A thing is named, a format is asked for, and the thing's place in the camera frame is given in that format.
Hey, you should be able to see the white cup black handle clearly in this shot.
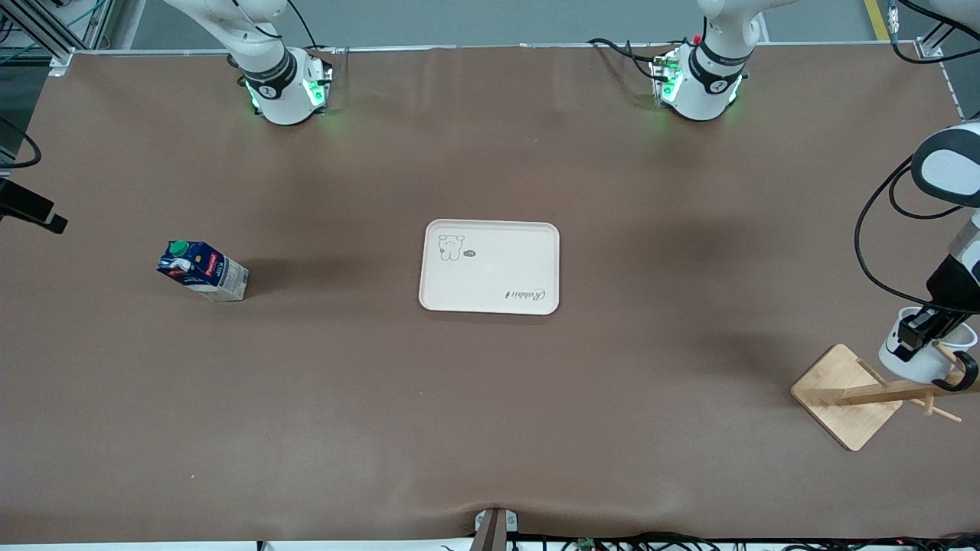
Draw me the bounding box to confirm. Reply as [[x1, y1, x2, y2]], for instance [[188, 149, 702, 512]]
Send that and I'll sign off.
[[878, 306, 980, 393]]

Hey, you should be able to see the blue milk carton green cap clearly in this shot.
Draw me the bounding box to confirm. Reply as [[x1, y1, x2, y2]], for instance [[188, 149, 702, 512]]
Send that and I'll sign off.
[[156, 240, 250, 302]]

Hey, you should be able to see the white tray with rabbit print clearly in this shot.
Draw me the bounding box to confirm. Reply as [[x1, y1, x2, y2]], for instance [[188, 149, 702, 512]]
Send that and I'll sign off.
[[418, 219, 561, 316]]

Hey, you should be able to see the wooden mug stand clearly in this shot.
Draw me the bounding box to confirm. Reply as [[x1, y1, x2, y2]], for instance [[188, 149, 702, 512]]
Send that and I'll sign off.
[[790, 343, 980, 452]]

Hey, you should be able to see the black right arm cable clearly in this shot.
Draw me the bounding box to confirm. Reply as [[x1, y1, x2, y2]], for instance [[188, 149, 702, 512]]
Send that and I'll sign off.
[[0, 115, 42, 170]]

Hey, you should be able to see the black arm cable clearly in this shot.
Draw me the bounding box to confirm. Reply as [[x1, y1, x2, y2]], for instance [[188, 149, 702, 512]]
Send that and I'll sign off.
[[853, 157, 944, 308], [0, 115, 42, 170]]

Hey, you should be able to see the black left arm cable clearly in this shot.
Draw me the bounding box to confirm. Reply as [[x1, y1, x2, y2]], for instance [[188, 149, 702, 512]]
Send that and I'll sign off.
[[853, 157, 944, 308]]

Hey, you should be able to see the aluminium frame post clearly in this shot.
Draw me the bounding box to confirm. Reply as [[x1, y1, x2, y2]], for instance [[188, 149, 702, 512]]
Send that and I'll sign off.
[[915, 0, 980, 62]]

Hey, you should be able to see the black right base cable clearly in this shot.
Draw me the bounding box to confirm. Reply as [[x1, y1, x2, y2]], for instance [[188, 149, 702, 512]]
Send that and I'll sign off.
[[285, 0, 339, 56]]

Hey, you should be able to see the black base cable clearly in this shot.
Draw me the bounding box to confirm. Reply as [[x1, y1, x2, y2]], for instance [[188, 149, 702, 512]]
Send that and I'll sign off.
[[285, 0, 339, 56], [586, 37, 665, 81]]

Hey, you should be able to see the black left base cable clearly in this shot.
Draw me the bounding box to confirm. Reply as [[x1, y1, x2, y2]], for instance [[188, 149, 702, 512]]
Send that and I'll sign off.
[[586, 37, 665, 81]]

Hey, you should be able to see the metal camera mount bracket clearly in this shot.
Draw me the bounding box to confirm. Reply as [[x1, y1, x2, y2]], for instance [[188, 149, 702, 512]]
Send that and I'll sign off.
[[472, 507, 520, 551]]

